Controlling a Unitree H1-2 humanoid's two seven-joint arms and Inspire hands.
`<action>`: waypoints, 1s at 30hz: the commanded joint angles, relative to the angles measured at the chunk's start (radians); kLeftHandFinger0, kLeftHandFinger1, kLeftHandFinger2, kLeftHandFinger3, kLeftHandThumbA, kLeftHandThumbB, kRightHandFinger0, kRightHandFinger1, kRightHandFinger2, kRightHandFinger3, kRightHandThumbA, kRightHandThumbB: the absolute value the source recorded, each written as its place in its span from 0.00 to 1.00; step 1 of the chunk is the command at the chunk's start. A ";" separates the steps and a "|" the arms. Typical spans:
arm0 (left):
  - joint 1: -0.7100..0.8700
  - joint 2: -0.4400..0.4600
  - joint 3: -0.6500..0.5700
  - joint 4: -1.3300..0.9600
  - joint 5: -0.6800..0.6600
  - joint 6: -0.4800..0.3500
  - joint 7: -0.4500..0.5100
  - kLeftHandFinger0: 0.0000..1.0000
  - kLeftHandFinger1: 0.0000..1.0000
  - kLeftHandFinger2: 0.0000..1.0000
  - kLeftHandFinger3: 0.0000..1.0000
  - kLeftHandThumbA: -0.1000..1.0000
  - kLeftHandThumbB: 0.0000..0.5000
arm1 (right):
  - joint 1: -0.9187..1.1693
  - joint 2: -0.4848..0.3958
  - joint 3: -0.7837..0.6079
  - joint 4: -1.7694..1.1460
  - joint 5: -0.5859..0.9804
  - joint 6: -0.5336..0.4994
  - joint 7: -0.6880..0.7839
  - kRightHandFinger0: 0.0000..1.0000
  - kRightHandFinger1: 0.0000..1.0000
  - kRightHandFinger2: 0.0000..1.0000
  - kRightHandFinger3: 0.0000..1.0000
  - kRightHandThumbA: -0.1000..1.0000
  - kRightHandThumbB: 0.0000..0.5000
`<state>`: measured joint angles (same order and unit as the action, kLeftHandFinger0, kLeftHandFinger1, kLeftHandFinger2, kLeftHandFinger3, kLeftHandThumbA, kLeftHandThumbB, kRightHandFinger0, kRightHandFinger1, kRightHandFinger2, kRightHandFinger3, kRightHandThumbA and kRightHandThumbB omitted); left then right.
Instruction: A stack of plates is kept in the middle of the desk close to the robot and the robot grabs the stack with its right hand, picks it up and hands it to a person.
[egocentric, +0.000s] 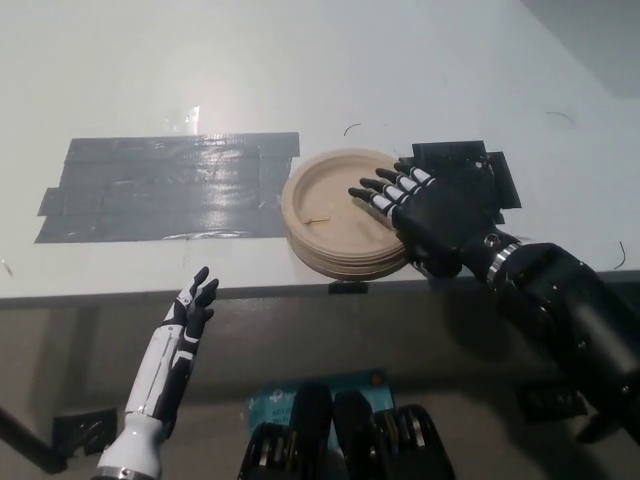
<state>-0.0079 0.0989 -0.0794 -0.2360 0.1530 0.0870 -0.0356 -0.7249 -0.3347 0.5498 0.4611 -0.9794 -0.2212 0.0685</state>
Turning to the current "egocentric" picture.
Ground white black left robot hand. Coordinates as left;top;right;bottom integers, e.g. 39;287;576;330
122;265;221;422

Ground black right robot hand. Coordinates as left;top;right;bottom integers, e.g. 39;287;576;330
348;158;522;279

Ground stack of beige paper plates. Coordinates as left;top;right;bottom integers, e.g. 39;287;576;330
281;148;408;281

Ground black robot torso blocks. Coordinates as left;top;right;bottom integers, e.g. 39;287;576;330
236;381;457;480

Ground large black tape patch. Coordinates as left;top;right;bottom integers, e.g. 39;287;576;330
397;140;523;227

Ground teal cardboard box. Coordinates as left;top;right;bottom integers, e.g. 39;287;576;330
247;368;399;451

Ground black table leg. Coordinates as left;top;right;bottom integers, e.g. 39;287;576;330
0;404;67;474

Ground grey duct tape patch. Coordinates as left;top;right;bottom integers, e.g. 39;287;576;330
33;131;301;245

